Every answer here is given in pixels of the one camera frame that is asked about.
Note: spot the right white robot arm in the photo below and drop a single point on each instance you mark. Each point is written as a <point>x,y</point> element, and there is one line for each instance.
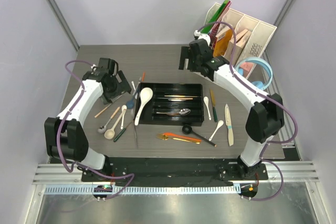
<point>265,115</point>

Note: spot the blue silicone spoon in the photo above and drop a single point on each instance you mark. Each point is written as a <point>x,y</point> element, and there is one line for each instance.
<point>131,102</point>

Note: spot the steel chopstick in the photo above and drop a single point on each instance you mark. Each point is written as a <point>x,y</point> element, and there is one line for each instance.
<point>135,135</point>

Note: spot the chopsticks in tray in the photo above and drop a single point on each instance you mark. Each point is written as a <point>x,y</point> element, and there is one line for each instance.
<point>179,97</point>

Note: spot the light blue headphones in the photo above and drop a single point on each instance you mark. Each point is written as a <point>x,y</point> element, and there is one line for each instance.
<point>260,70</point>

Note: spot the small white ceramic spoon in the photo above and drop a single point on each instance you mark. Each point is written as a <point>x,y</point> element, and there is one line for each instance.
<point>124,109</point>

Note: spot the orange book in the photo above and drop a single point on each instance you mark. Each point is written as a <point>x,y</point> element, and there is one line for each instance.
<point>222,43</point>

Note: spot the green folder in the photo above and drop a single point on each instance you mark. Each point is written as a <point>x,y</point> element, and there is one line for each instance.
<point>217,11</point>

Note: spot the white spoon lower right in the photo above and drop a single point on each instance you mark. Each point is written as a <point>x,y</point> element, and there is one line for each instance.
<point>220,123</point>

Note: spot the green handled fork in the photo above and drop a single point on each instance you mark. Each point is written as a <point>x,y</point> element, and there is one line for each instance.
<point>122,132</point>

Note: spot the orange plastic utensil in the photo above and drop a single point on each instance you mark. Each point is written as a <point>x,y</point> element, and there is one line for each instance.
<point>182,137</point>

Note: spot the wooden chopstick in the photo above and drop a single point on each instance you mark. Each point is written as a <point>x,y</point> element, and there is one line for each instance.
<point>104,109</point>

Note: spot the beige sheathed knife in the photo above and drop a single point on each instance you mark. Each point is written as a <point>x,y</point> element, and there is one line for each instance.
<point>228,123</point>

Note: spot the black measuring scoop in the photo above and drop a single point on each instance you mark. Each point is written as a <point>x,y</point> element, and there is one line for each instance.
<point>187,129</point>

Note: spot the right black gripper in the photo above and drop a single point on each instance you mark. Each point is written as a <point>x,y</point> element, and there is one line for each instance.
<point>186,54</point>

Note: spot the black utensil tray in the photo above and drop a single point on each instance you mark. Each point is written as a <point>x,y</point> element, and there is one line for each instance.
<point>158,104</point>

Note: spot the white file organizer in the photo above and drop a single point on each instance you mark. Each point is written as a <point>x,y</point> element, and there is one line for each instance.
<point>261,32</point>

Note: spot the steel spoon in tray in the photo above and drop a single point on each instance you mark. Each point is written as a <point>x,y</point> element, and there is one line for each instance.
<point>181,112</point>

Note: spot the gold fork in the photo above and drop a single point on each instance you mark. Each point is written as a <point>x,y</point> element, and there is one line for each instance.
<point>165,137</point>

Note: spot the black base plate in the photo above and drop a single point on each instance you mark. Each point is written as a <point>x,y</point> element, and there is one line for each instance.
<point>184,169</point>

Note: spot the white spoon beside tray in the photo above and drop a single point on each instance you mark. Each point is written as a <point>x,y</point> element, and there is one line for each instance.
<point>206,102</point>

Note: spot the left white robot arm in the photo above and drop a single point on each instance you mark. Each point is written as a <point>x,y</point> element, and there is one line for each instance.
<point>64,134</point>

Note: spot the gold knife green handle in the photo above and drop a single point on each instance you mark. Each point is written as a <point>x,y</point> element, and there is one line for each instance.
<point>213,105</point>

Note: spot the steel spoon wooden handle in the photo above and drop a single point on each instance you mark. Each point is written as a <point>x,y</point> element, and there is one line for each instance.
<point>103,128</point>

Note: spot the tan book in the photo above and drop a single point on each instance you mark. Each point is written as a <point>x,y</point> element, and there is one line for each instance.
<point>242,39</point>

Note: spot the large white rice spoon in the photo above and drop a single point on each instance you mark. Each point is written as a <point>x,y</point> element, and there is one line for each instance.
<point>146,95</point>

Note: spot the beige wooden spoon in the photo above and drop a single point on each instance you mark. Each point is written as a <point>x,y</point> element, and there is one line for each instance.
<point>110,133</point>

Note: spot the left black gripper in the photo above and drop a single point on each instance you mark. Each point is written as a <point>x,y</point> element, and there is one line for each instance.
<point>122,87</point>

